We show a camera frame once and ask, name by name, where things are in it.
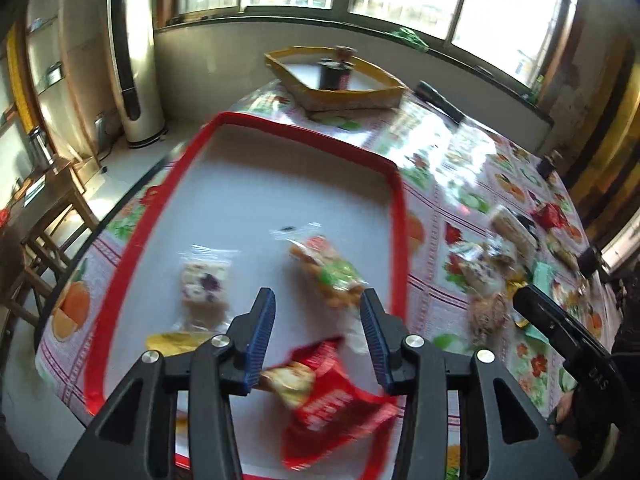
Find white nougat candy packet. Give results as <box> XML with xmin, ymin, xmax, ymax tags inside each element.
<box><xmin>180</xmin><ymin>245</ymin><xmax>240</xmax><ymax>326</ymax></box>

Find clear bag fried snacks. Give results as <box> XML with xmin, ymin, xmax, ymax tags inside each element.
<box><xmin>270</xmin><ymin>222</ymin><xmax>368</xmax><ymax>311</ymax></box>

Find yellow white snack packet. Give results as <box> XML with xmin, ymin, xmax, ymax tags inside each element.
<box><xmin>145</xmin><ymin>330</ymin><xmax>213</xmax><ymax>358</ymax></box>

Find round brown cookie packet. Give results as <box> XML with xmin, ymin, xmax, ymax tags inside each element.
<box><xmin>469</xmin><ymin>292</ymin><xmax>510</xmax><ymax>344</ymax></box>

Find long mint green packet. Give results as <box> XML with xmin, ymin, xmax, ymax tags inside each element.
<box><xmin>518</xmin><ymin>261</ymin><xmax>555</xmax><ymax>344</ymax></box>

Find white cream roll packet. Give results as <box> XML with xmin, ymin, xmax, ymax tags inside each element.
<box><xmin>489</xmin><ymin>205</ymin><xmax>538</xmax><ymax>264</ymax></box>

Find speckled nougat candy packet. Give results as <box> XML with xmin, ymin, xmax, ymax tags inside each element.
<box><xmin>449</xmin><ymin>242</ymin><xmax>504</xmax><ymax>297</ymax></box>

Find person right hand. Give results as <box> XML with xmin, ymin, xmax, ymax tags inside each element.
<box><xmin>549</xmin><ymin>391</ymin><xmax>582</xmax><ymax>458</ymax></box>

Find red rimmed white tray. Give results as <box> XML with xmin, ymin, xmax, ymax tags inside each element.
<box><xmin>83</xmin><ymin>110</ymin><xmax>409</xmax><ymax>480</ymax></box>

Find floral fruit plastic tablecloth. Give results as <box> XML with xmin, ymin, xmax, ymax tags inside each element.
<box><xmin>34</xmin><ymin>79</ymin><xmax>618</xmax><ymax>480</ymax></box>

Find red foil snack bag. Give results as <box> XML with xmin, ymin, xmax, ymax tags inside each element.
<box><xmin>532</xmin><ymin>203</ymin><xmax>568</xmax><ymax>232</ymax></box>

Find small dark ink bottle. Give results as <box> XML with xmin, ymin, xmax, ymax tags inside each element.
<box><xmin>536</xmin><ymin>151</ymin><xmax>562</xmax><ymax>181</ymax></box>

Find wooden side table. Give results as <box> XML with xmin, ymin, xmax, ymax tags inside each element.
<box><xmin>1</xmin><ymin>159</ymin><xmax>99</xmax><ymax>326</ymax></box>

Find black flashlight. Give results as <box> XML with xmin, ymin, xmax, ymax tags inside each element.
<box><xmin>413</xmin><ymin>80</ymin><xmax>465</xmax><ymax>125</ymax></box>

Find dark bottle in box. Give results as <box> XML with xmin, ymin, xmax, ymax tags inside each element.
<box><xmin>318</xmin><ymin>46</ymin><xmax>357</xmax><ymax>91</ymax></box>

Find yellow cardboard box tray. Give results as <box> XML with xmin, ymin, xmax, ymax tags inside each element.
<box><xmin>264</xmin><ymin>46</ymin><xmax>407</xmax><ymax>113</ymax></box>

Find metal kettle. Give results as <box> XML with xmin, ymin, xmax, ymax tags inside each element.
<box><xmin>28</xmin><ymin>126</ymin><xmax>55</xmax><ymax>171</ymax></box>

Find green cloth on sill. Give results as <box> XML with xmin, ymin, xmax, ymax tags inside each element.
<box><xmin>390</xmin><ymin>27</ymin><xmax>430</xmax><ymax>53</ymax></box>

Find white tower fan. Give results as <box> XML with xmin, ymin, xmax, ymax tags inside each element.
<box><xmin>106</xmin><ymin>0</ymin><xmax>166</xmax><ymax>148</ymax></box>

